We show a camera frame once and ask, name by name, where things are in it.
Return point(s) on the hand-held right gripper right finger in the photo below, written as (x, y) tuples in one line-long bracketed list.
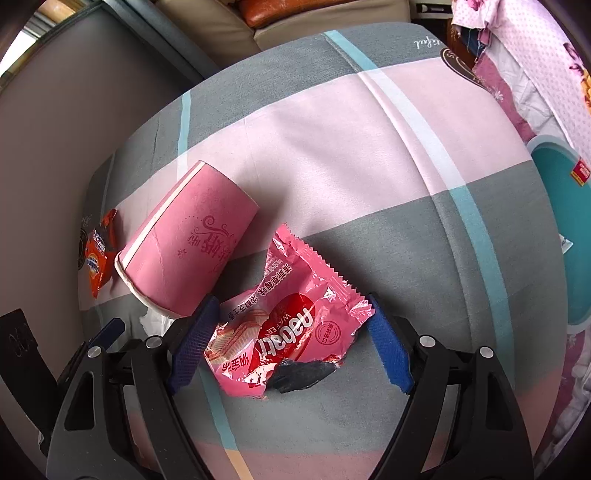
[(390, 350)]

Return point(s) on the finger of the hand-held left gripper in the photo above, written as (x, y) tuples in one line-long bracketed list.
[(108, 330)]

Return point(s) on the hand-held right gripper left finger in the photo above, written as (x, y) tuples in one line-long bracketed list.
[(194, 341)]

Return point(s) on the pink wafer wrapper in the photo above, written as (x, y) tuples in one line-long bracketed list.
[(295, 318)]

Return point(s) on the teal plastic bin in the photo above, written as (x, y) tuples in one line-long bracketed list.
[(558, 184)]

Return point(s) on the white crumpled paper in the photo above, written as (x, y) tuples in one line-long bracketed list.
[(154, 321)]

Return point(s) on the orange snack packet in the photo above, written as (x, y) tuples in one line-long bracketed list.
[(99, 263)]

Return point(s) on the pink paper cup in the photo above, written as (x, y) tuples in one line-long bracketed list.
[(194, 230)]

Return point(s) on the pink frilled sheet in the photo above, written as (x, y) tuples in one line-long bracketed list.
[(572, 397)]

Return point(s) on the striped tablecloth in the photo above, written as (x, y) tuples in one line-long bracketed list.
[(351, 161)]

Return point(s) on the window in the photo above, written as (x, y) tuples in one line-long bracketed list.
[(27, 32)]

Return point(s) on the beige sofa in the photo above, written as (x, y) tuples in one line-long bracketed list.
[(217, 23)]

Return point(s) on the floral blanket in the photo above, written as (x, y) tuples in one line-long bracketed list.
[(545, 46)]

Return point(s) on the orange leather seat cushion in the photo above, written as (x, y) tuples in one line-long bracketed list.
[(295, 9)]

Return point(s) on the dark metal frame bar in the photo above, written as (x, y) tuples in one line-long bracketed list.
[(152, 37)]

